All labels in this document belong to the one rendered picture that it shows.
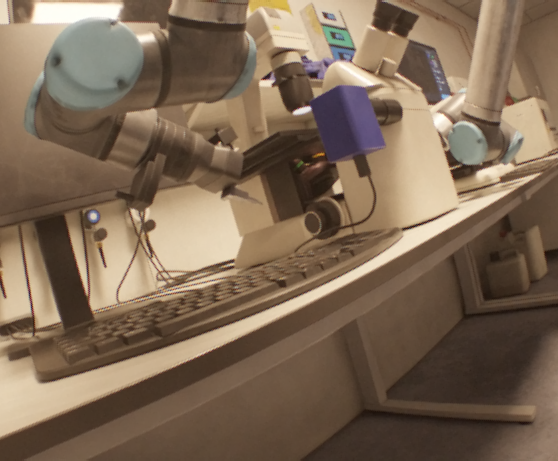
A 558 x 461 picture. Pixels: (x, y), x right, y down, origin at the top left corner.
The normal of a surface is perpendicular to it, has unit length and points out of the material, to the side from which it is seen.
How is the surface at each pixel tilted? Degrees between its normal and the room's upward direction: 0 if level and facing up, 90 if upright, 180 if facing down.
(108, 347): 79
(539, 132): 90
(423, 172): 91
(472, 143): 93
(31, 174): 86
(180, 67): 119
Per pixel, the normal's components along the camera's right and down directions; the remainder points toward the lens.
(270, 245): -0.58, 0.02
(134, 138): 0.52, 0.31
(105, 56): 0.56, -0.02
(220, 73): 0.63, 0.55
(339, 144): -0.70, 0.23
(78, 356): 0.56, -0.37
